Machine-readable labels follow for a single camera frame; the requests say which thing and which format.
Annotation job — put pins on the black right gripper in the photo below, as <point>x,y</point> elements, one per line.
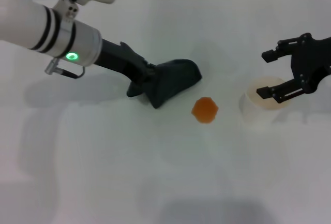
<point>315,58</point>

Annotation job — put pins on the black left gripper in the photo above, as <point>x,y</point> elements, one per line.
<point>121,58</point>

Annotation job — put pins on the dark blue rag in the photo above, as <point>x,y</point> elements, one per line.
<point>175,79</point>

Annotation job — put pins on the white paper cup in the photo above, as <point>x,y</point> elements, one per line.
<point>254,118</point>

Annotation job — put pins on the orange liquid stain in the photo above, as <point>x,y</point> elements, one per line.
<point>204,110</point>

